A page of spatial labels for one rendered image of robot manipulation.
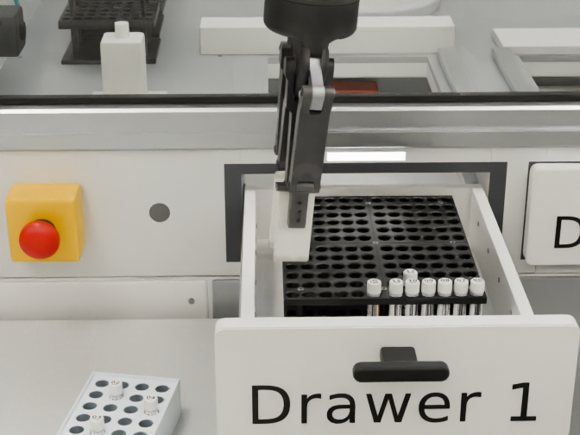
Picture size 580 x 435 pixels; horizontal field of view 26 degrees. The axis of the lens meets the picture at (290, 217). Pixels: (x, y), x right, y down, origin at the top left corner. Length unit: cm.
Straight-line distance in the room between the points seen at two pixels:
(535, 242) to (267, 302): 30
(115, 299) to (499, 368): 50
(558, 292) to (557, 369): 37
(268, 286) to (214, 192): 13
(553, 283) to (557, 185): 12
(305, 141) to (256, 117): 29
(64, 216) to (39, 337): 14
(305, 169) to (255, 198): 31
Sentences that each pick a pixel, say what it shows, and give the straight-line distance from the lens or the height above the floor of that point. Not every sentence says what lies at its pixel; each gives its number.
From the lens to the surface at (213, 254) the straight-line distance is 134.
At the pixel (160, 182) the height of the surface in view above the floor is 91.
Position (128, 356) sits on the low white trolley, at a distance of 129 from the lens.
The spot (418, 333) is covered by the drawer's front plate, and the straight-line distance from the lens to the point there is 100.
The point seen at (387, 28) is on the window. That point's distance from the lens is 127.
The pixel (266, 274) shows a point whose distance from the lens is 127.
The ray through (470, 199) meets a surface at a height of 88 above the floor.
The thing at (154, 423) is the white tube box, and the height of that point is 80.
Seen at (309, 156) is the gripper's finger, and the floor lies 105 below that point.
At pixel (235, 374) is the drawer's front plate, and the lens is 101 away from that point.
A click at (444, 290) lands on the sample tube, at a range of 110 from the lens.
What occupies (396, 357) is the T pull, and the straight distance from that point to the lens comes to 99.
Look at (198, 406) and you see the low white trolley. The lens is 121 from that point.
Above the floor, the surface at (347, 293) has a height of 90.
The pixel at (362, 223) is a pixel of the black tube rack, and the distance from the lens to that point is 124.
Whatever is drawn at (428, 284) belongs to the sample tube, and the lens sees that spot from 110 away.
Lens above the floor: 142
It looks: 25 degrees down
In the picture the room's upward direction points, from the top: straight up
